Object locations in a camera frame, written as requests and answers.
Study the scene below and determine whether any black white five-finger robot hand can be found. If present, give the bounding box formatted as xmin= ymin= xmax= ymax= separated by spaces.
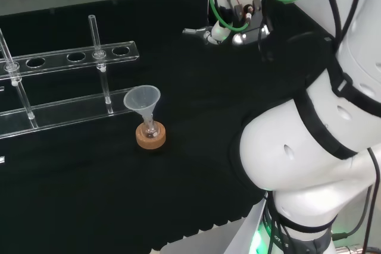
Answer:
xmin=203 ymin=19 xmax=271 ymax=47

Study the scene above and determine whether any clear plastic funnel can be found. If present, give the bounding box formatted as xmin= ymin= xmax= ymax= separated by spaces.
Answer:
xmin=123 ymin=85 xmax=162 ymax=124

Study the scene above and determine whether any small round-bottom glass flask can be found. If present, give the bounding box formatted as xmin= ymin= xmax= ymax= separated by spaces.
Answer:
xmin=139 ymin=116 xmax=160 ymax=140

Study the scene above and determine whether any clear acrylic funnel stand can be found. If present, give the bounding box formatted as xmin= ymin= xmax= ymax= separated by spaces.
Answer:
xmin=0 ymin=14 xmax=140 ymax=140

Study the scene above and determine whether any pale base board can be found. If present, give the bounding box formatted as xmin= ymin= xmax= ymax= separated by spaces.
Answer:
xmin=160 ymin=194 xmax=268 ymax=254

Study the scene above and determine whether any black bench cloth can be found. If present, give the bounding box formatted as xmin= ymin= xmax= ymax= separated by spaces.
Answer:
xmin=0 ymin=0 xmax=339 ymax=254

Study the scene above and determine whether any cork ring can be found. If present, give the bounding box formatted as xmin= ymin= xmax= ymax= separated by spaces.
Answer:
xmin=135 ymin=123 xmax=167 ymax=150

